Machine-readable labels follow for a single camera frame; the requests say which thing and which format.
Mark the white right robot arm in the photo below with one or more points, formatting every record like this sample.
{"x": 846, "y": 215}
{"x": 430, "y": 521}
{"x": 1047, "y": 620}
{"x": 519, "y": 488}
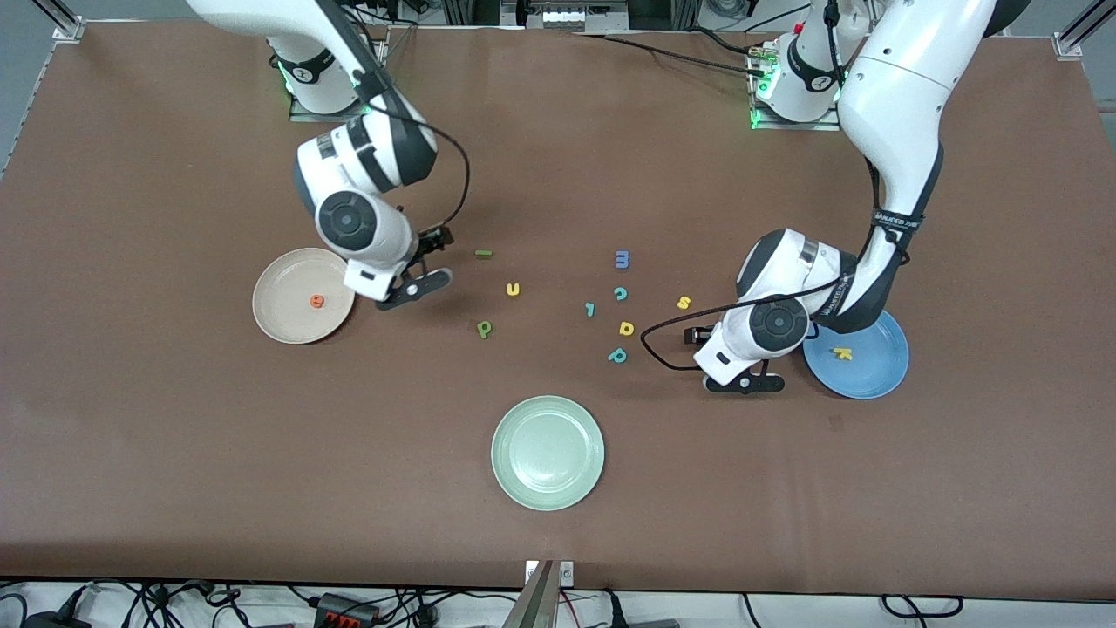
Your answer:
{"x": 384, "y": 240}

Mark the pale green plate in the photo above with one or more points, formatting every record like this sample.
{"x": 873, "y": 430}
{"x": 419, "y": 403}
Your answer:
{"x": 547, "y": 453}

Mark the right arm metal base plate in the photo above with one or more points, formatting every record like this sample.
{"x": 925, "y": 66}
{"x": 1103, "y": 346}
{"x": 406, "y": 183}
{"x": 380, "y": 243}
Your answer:
{"x": 305, "y": 113}

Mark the small white bracket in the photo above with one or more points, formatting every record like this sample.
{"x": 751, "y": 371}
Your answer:
{"x": 567, "y": 573}

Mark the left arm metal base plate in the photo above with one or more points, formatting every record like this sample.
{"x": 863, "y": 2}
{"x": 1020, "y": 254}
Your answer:
{"x": 785, "y": 125}

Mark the black power adapter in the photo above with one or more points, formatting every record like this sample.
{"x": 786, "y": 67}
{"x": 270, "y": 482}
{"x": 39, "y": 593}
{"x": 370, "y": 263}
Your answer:
{"x": 52, "y": 619}

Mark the grey control device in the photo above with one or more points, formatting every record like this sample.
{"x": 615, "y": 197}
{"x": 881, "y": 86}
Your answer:
{"x": 562, "y": 16}

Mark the teal letter a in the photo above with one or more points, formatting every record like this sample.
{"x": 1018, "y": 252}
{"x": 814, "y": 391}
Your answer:
{"x": 611, "y": 358}

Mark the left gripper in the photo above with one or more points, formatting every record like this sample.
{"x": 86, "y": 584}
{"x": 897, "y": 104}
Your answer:
{"x": 700, "y": 335}

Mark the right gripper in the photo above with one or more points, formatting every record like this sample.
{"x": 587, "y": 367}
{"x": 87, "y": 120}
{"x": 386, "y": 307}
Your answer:
{"x": 433, "y": 238}

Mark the beige brown plate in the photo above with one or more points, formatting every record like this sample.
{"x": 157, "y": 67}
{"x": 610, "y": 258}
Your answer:
{"x": 288, "y": 323}

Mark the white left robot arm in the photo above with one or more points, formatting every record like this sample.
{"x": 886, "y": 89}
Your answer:
{"x": 907, "y": 87}

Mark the aluminium profile post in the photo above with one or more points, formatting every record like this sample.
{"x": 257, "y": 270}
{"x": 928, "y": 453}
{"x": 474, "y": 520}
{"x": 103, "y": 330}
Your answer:
{"x": 534, "y": 602}

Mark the blue plate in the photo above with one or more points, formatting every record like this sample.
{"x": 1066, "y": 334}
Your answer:
{"x": 872, "y": 366}

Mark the red black power strip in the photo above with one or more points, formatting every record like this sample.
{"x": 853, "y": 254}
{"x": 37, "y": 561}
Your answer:
{"x": 347, "y": 609}

